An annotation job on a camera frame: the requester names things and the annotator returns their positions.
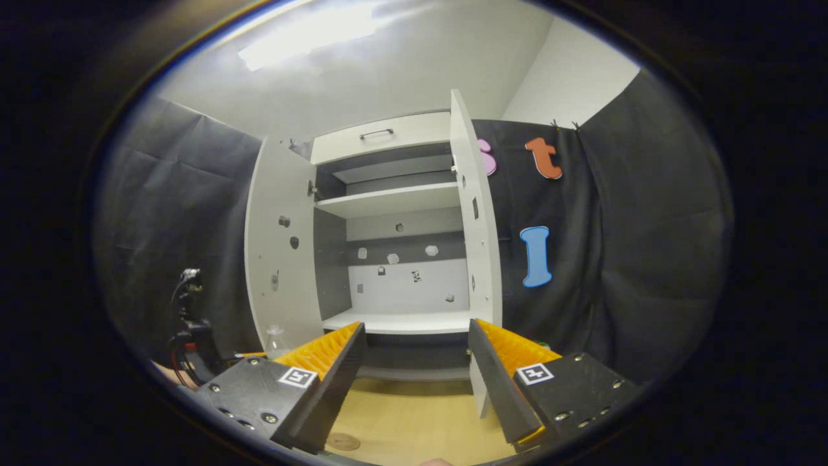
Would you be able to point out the white cabinet drawer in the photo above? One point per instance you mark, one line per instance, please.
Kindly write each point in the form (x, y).
(414, 139)

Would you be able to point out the ceiling light panel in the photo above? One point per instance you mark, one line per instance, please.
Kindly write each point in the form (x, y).
(304, 35)

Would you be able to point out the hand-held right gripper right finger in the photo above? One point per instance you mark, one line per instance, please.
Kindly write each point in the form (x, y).
(501, 388)

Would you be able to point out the white and grey cabinet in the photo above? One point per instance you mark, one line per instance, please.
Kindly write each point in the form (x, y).
(388, 197)

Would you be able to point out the round brown coaster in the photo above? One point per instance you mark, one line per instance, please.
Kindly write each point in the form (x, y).
(343, 441)

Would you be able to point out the white cabinet door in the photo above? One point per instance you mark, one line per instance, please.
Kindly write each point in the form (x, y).
(278, 194)
(475, 259)

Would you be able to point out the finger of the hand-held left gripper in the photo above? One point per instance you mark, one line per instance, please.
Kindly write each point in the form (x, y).
(249, 355)

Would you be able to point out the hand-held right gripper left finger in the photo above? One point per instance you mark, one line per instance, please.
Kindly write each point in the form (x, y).
(336, 388)

